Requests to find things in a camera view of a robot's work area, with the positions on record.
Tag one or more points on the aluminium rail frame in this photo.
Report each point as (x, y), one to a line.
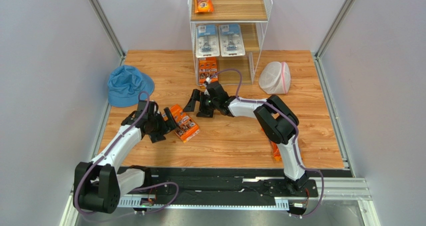
(344, 201)

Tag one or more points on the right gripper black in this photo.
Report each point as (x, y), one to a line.
(202, 102)

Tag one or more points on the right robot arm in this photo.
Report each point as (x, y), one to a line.
(278, 122)

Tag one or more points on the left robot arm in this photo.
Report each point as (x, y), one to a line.
(98, 184)

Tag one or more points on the white mesh laundry bag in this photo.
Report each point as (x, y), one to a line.
(275, 78)

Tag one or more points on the white Gillette razor pack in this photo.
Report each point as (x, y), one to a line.
(231, 40)

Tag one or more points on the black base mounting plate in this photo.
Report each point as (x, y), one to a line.
(224, 187)

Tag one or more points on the orange razor bag on shelf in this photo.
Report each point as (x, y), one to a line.
(203, 6)

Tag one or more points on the orange razor box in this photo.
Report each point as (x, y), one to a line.
(206, 68)
(187, 128)

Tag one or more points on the white wire shelf rack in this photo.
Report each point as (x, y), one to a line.
(253, 16)

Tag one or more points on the blue bucket hat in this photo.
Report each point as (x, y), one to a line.
(125, 84)

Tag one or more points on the orange razor bag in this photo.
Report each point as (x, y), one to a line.
(203, 6)
(275, 151)

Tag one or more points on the blue card razor blister pack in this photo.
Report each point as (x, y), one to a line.
(207, 41)

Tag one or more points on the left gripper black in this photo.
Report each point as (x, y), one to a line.
(158, 136)

